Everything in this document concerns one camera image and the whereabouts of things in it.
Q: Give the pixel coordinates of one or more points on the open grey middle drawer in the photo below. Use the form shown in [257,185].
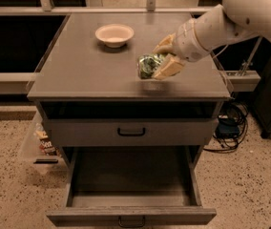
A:
[131,187]

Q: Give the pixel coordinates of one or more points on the clear plastic snack bin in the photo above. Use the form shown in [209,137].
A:
[31,154]

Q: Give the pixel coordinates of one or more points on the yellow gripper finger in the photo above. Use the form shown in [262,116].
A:
[170,66]
[165,46]

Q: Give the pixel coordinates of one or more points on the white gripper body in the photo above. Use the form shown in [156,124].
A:
[186,44]

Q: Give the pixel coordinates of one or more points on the grey metal rail frame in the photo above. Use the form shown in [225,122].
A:
[16,83]

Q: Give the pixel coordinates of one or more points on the green crushed can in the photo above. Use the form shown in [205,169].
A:
[147,64]

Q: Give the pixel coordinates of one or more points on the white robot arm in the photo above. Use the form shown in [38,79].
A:
[229,22]

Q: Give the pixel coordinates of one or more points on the closed grey top drawer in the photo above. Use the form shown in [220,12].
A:
[130,132]

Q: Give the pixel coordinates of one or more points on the blue box on floor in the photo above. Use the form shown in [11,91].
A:
[227,128]

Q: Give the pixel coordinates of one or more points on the grey drawer cabinet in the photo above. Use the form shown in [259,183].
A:
[84,79]

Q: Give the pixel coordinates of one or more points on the diagonal metal rod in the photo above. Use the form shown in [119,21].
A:
[245,64]

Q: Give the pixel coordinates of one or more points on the red snack bag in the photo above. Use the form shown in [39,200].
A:
[46,145]

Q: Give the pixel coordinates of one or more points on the white paper bowl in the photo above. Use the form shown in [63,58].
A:
[114,35]

